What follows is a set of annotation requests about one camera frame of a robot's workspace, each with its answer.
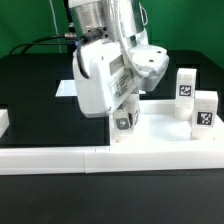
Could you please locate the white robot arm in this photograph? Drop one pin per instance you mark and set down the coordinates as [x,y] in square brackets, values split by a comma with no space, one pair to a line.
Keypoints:
[109,21]

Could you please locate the white square table top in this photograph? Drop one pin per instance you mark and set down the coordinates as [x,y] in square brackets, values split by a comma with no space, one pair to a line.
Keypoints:
[156,124]

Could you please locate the white sheet with tags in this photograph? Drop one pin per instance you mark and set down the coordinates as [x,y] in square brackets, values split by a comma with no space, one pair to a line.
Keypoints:
[69,88]

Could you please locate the white U-shaped fence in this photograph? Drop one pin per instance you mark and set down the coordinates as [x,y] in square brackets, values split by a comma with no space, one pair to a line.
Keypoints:
[118,157]

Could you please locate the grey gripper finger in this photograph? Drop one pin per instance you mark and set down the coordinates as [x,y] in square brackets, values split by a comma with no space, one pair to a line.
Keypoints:
[122,123]

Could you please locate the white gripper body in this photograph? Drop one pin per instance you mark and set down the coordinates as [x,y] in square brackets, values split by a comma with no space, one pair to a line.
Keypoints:
[102,81]

